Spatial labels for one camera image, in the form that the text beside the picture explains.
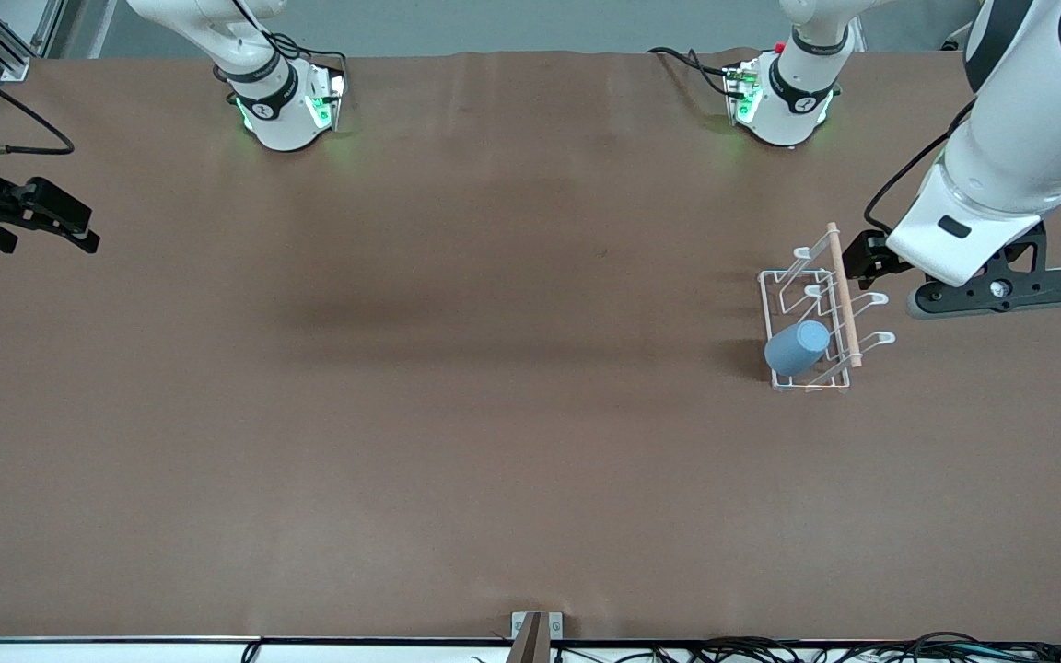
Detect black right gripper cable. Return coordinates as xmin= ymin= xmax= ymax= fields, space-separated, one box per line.
xmin=0 ymin=44 xmax=76 ymax=157

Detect black cable bundle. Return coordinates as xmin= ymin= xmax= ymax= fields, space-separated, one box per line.
xmin=471 ymin=632 xmax=1061 ymax=663

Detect aluminium frame profile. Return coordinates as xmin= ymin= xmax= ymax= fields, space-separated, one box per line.
xmin=0 ymin=0 xmax=67 ymax=82

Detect black right arm base cables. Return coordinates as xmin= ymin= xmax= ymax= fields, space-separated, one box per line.
xmin=265 ymin=33 xmax=349 ymax=84

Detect brown post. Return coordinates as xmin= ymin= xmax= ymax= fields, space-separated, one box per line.
xmin=504 ymin=612 xmax=551 ymax=663

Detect white wire cup holder rack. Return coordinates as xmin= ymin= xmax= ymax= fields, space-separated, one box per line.
xmin=758 ymin=221 xmax=897 ymax=395

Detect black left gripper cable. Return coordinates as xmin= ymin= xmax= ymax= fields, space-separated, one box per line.
xmin=864 ymin=96 xmax=979 ymax=237

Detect blue plastic cup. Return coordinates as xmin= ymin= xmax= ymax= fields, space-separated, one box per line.
xmin=764 ymin=319 xmax=833 ymax=378

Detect grey metal mounting bracket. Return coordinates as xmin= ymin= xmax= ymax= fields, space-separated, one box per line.
xmin=510 ymin=611 xmax=565 ymax=642

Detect black arm base cables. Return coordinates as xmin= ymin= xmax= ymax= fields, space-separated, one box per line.
xmin=647 ymin=45 xmax=745 ymax=99
xmin=265 ymin=33 xmax=349 ymax=84

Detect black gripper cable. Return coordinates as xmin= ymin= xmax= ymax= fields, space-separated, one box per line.
xmin=0 ymin=44 xmax=76 ymax=157
xmin=864 ymin=96 xmax=979 ymax=237

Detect black left arm base cables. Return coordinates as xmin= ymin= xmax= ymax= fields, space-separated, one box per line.
xmin=647 ymin=45 xmax=745 ymax=99

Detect brown table cover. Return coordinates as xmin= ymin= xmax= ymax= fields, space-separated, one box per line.
xmin=0 ymin=48 xmax=1061 ymax=644

